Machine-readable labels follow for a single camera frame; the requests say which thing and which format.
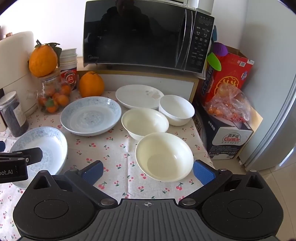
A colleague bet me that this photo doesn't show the small white bowl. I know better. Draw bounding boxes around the small white bowl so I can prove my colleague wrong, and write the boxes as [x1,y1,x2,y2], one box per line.
[159,95,195,126]

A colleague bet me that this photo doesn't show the green plastic piece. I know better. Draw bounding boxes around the green plastic piece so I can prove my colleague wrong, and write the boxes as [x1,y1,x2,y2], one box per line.
[206,52,221,72]

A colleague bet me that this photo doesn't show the blue patterned deep plate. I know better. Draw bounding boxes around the blue patterned deep plate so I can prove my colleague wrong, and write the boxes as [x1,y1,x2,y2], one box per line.
[9,126,68,189]
[60,96,122,136]

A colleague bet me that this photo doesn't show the round orange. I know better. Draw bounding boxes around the round orange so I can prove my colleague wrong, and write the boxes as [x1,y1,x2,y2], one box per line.
[79,71,105,98]

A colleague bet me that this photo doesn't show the white paper cup stack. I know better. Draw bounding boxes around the white paper cup stack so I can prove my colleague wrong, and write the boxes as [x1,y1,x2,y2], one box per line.
[59,48,78,91]

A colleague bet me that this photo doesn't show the white plate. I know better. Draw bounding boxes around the white plate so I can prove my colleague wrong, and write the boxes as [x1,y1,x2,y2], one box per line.
[115,85,165,110]

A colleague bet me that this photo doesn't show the white appliance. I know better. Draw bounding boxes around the white appliance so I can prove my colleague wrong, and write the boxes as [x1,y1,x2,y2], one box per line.
[159,0,214,15]

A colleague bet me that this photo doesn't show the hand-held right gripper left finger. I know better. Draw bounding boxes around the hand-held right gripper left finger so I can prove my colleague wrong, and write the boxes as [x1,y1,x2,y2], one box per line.
[30,160,118,208]

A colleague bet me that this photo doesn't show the glass jar of small oranges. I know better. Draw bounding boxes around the glass jar of small oranges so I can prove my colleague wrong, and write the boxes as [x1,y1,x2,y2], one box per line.
[37,68,72,114]

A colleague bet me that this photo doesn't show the black microwave oven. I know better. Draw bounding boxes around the black microwave oven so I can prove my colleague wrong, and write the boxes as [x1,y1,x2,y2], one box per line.
[83,0,215,75]

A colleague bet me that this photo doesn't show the purple plastic toy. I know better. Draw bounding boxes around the purple plastic toy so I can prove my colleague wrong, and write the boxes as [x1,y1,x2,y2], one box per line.
[213,42,228,57]

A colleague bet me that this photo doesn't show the medium cream bowl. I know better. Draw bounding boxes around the medium cream bowl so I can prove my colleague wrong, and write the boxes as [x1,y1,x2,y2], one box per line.
[121,108,170,141]

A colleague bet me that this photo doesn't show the plastic bag of oranges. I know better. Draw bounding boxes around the plastic bag of oranges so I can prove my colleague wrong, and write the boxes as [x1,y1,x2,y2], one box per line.
[203,83,251,123]

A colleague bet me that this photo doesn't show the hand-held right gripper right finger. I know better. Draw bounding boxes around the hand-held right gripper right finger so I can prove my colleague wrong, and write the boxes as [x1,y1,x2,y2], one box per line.
[179,160,266,208]

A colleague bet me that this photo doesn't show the navy and white carton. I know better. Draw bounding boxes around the navy and white carton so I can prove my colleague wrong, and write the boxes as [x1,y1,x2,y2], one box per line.
[193,100,253,160]

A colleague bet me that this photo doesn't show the large orange with leaves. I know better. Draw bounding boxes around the large orange with leaves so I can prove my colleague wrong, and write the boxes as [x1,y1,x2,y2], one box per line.
[28,40,62,77]

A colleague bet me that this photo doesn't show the clear jar dark contents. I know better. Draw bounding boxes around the clear jar dark contents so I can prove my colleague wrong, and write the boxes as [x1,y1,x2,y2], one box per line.
[0,91,29,137]

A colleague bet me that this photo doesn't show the large cream bowl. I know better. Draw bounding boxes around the large cream bowl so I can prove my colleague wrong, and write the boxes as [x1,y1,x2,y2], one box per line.
[135,133,194,181]

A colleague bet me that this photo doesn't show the cream kitchen appliance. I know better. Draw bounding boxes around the cream kitchen appliance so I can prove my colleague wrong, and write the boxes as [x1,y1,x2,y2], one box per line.
[0,31,39,116]

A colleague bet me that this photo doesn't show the cardboard sheet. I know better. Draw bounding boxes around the cardboard sheet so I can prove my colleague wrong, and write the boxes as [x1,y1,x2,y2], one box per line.
[240,107,263,132]

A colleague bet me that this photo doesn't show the red carton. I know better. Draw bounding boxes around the red carton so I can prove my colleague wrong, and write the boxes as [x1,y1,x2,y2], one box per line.
[201,52,253,105]

